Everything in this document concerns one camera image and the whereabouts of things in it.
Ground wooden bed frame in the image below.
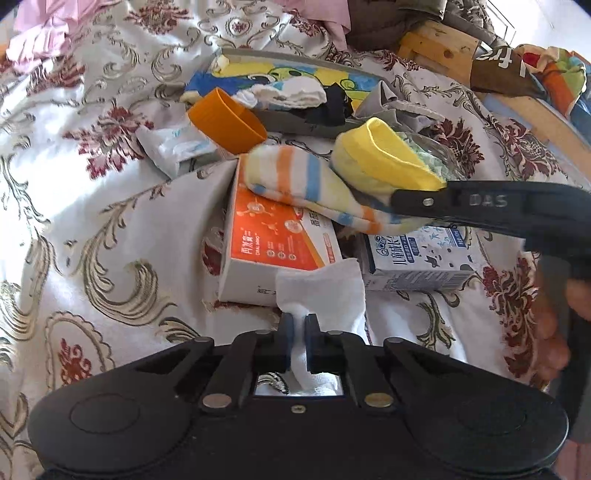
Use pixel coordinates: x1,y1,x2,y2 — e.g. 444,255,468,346
398,21,590,168

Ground floral bedspread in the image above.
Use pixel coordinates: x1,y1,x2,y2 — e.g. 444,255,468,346
1,1,588,479

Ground pink sheet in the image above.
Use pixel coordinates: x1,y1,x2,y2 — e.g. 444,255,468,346
1,1,352,73

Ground brown fabric with letters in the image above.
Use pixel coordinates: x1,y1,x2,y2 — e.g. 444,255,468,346
470,46,546,98

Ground colourful patchwork fabric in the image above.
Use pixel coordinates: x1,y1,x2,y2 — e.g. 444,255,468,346
514,44,587,119

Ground person right hand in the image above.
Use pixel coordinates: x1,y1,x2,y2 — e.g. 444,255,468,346
532,269,590,382

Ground white tissue packet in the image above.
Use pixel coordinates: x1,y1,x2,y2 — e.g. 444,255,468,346
135,123,221,179

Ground orange white medicine box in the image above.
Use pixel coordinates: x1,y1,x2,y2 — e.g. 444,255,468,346
218,163,342,306

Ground white perforated sock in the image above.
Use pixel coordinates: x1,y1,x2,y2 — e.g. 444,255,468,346
231,76,327,110

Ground black sock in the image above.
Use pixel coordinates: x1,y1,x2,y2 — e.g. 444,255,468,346
290,83,353,127

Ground brown quilted jacket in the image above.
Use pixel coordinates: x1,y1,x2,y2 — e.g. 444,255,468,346
346,0,507,51

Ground blue white milk carton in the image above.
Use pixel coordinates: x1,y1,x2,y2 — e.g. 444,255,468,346
358,226,484,292

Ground grey cloth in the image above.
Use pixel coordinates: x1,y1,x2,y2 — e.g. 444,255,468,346
353,80,445,133

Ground yellow striped sock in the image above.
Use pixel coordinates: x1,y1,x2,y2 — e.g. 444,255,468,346
239,117,448,236

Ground colourful cartoon tray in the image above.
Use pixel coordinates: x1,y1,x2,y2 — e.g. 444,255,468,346
181,48,384,117

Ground glass bowl green stars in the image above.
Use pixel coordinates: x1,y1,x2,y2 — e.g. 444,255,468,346
398,132,466,181

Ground orange plastic cup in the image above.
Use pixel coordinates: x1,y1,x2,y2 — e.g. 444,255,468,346
187,88,267,155

